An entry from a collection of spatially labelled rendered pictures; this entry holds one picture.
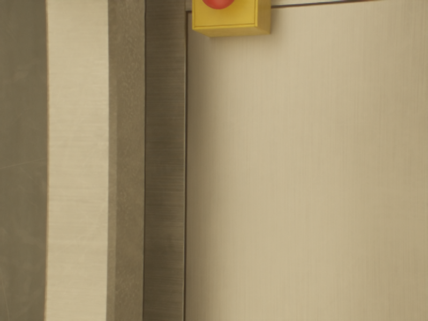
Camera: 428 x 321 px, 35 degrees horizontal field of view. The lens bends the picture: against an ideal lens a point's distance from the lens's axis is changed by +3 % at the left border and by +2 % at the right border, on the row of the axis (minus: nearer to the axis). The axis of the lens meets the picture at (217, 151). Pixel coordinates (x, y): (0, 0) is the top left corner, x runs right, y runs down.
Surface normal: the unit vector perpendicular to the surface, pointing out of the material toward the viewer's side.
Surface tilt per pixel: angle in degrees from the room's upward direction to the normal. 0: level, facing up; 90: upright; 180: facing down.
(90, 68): 90
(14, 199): 90
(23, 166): 90
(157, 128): 90
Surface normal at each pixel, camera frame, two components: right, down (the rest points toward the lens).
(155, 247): -0.32, 0.02
